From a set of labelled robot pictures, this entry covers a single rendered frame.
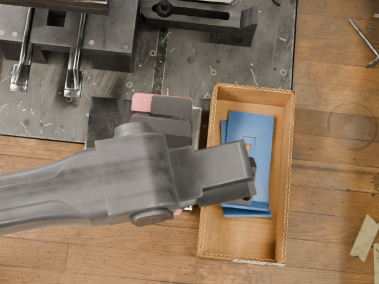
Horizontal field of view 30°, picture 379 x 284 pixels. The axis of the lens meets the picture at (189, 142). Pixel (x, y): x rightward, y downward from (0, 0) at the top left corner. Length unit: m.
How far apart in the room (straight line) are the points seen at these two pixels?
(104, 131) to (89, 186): 0.47
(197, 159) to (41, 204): 0.15
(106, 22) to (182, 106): 0.30
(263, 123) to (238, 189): 0.42
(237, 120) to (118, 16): 0.24
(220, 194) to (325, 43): 0.54
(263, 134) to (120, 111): 0.22
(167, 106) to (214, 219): 0.31
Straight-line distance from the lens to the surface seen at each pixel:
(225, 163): 0.66
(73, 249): 1.06
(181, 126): 0.78
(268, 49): 1.15
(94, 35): 1.05
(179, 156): 0.67
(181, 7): 1.08
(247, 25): 1.07
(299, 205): 1.08
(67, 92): 1.03
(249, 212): 1.04
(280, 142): 1.09
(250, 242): 1.06
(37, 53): 1.09
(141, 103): 0.80
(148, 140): 0.62
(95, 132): 1.07
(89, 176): 0.61
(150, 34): 1.14
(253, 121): 1.09
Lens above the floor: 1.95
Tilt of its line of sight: 75 degrees down
